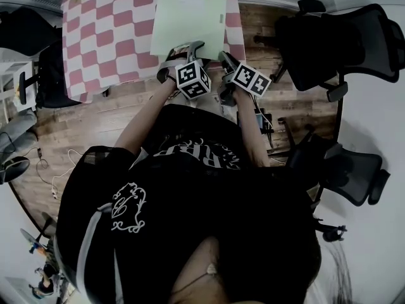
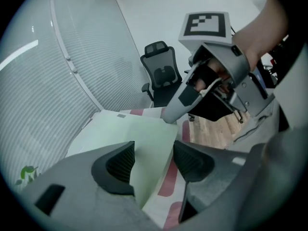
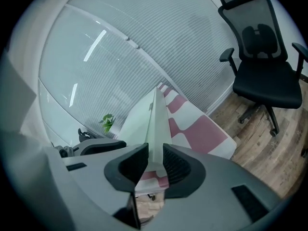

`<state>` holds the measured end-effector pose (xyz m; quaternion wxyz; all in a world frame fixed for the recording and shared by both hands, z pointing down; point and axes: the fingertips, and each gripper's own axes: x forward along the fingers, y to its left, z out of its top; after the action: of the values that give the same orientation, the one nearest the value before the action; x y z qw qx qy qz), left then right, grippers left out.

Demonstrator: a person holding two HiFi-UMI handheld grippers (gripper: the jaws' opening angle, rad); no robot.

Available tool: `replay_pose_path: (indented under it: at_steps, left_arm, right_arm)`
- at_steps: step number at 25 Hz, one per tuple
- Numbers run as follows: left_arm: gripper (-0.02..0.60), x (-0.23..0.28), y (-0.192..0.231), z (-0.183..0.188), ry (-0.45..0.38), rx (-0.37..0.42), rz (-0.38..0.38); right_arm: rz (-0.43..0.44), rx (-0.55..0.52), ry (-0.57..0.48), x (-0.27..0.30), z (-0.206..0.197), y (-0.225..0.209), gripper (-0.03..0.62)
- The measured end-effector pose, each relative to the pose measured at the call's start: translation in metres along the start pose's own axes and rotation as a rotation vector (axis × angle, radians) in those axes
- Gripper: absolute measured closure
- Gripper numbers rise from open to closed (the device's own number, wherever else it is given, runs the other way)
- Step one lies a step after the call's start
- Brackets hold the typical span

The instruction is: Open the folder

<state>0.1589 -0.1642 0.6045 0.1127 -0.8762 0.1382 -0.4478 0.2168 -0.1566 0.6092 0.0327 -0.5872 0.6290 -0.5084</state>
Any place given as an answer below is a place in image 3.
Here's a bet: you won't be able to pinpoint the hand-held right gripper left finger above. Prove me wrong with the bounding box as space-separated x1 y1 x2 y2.
44 142 150 231

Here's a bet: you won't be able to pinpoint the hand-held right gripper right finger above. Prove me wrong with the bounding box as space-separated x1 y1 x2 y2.
141 142 287 231

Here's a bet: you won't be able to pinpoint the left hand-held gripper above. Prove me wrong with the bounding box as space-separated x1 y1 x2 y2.
54 139 127 158

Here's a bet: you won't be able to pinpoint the green potted plant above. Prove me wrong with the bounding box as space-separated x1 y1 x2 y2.
99 113 116 133

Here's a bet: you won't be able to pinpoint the pink and white checkered tablecloth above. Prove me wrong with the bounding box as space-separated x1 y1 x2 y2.
134 82 238 197

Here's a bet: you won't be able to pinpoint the white window blinds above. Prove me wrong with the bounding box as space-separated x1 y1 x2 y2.
38 0 239 139

